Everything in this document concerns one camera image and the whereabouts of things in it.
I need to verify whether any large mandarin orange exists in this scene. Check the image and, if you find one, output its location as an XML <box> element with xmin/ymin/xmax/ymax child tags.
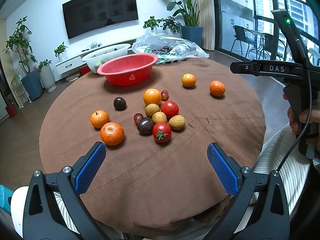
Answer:
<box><xmin>100</xmin><ymin>122</ymin><xmax>125</xmax><ymax>146</ymax></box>

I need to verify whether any small mandarin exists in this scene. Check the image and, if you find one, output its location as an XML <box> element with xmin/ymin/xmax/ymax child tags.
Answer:
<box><xmin>90</xmin><ymin>110</ymin><xmax>110</xmax><ymax>128</ymax></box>

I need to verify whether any tan longan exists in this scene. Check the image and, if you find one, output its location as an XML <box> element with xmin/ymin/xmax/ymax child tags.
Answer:
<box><xmin>169</xmin><ymin>115</ymin><xmax>185</xmax><ymax>131</ymax></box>
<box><xmin>145</xmin><ymin>103</ymin><xmax>160</xmax><ymax>118</ymax></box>
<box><xmin>151</xmin><ymin>111</ymin><xmax>167</xmax><ymax>124</ymax></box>

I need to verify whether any dark plum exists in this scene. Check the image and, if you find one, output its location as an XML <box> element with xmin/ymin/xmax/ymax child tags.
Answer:
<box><xmin>137</xmin><ymin>117</ymin><xmax>155</xmax><ymax>135</ymax></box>
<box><xmin>113</xmin><ymin>97</ymin><xmax>127</xmax><ymax>111</ymax></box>

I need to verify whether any red tomato with stem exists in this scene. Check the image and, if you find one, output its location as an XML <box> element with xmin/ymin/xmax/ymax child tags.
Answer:
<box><xmin>152</xmin><ymin>122</ymin><xmax>172</xmax><ymax>143</ymax></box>

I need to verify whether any smooth orange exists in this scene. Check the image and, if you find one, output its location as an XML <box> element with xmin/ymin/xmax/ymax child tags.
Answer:
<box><xmin>143</xmin><ymin>88</ymin><xmax>162</xmax><ymax>105</ymax></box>

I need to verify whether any small orange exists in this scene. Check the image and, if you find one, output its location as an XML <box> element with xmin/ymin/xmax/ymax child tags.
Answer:
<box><xmin>181</xmin><ymin>73</ymin><xmax>196</xmax><ymax>88</ymax></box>

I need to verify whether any person's right hand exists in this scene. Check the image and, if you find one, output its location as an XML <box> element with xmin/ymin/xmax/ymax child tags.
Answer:
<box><xmin>287</xmin><ymin>105</ymin><xmax>320</xmax><ymax>135</ymax></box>

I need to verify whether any black balcony chair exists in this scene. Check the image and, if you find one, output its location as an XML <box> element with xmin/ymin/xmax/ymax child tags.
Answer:
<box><xmin>259</xmin><ymin>33</ymin><xmax>286</xmax><ymax>60</ymax></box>
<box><xmin>230</xmin><ymin>25</ymin><xmax>258</xmax><ymax>57</ymax></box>

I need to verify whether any teal plastic stool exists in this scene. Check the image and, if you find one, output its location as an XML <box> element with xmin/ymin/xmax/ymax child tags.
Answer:
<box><xmin>0</xmin><ymin>185</ymin><xmax>14</xmax><ymax>215</ymax></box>

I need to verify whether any red bin on floor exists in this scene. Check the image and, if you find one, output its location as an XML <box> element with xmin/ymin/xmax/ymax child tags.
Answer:
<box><xmin>5</xmin><ymin>102</ymin><xmax>17</xmax><ymax>118</ymax></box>

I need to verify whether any plant in white ribbed pot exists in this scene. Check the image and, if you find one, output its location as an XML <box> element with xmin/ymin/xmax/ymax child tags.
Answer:
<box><xmin>37</xmin><ymin>59</ymin><xmax>57</xmax><ymax>93</ymax></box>

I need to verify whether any white tv cabinet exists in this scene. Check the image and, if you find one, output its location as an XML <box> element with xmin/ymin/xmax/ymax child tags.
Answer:
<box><xmin>55</xmin><ymin>39</ymin><xmax>136</xmax><ymax>75</ymax></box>

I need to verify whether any red plastic basin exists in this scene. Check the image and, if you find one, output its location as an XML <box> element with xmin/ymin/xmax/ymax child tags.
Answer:
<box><xmin>97</xmin><ymin>53</ymin><xmax>158</xmax><ymax>86</ymax></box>

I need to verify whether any white plastic basin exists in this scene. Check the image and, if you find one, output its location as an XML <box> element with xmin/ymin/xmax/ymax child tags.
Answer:
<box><xmin>82</xmin><ymin>43</ymin><xmax>131</xmax><ymax>74</ymax></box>

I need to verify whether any large leafy plant blue pot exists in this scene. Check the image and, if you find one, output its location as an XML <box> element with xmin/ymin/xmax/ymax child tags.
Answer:
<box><xmin>167</xmin><ymin>0</ymin><xmax>203</xmax><ymax>47</ymax></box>

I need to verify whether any beige curtain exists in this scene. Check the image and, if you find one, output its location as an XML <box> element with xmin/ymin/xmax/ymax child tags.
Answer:
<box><xmin>197</xmin><ymin>0</ymin><xmax>215</xmax><ymax>50</ymax></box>

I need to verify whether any small plant on cabinet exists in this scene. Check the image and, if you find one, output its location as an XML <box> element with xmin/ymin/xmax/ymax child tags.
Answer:
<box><xmin>54</xmin><ymin>42</ymin><xmax>67</xmax><ymax>62</ymax></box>

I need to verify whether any clear plastic bag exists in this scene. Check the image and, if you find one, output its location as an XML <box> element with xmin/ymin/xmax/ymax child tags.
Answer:
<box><xmin>131</xmin><ymin>34</ymin><xmax>209</xmax><ymax>64</ymax></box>

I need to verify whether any dark cherries pile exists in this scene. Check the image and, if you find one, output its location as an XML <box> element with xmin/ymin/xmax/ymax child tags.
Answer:
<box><xmin>151</xmin><ymin>46</ymin><xmax>173</xmax><ymax>55</ymax></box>

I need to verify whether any bushy potted plant right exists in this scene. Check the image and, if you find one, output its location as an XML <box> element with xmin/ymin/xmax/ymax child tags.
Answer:
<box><xmin>161</xmin><ymin>16</ymin><xmax>182</xmax><ymax>35</ymax></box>

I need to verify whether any tall plant blue pot left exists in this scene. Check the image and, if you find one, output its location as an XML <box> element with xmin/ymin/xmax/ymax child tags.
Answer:
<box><xmin>4</xmin><ymin>16</ymin><xmax>43</xmax><ymax>101</ymax></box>

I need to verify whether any small potted plant right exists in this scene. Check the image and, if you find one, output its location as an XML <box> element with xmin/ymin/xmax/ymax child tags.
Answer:
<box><xmin>143</xmin><ymin>16</ymin><xmax>161</xmax><ymax>34</ymax></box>

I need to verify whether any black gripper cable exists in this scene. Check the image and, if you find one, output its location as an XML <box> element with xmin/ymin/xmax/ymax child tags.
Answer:
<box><xmin>276</xmin><ymin>62</ymin><xmax>314</xmax><ymax>172</ymax></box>

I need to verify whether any wall mounted television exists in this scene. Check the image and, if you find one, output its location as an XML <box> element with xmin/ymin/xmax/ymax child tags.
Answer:
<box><xmin>62</xmin><ymin>0</ymin><xmax>138</xmax><ymax>39</ymax></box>

